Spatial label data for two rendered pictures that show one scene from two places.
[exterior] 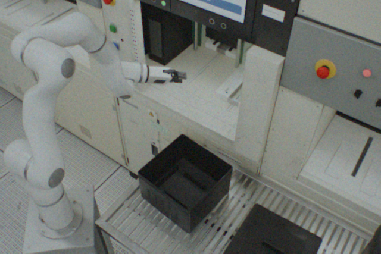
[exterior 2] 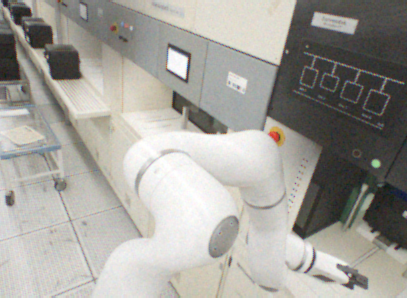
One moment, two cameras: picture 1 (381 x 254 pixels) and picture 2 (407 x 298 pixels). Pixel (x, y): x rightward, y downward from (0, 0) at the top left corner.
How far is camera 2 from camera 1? 0.79 m
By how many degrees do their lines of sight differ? 22
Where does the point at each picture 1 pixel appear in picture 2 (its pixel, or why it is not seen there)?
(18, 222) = not seen: outside the picture
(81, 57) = not seen: hidden behind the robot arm
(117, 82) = (271, 267)
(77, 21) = (261, 145)
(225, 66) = (388, 269)
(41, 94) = (146, 271)
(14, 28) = not seen: hidden behind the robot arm
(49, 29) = (206, 144)
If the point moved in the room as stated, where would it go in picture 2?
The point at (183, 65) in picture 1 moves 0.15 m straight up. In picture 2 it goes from (327, 247) to (340, 220)
